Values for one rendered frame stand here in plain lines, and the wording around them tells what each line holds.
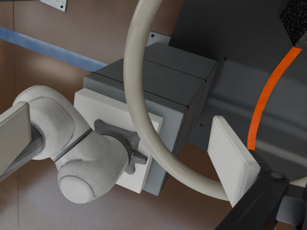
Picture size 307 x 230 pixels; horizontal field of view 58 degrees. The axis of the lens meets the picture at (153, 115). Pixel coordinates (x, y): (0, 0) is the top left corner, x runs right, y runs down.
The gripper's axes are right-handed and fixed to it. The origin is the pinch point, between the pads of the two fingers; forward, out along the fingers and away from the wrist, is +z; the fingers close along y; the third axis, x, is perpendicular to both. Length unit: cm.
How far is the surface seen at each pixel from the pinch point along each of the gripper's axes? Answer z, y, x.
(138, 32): 24.6, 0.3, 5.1
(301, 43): 75, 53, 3
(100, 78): 85, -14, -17
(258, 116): 135, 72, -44
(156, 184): 76, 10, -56
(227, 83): 141, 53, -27
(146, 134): 24.6, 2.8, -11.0
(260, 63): 134, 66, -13
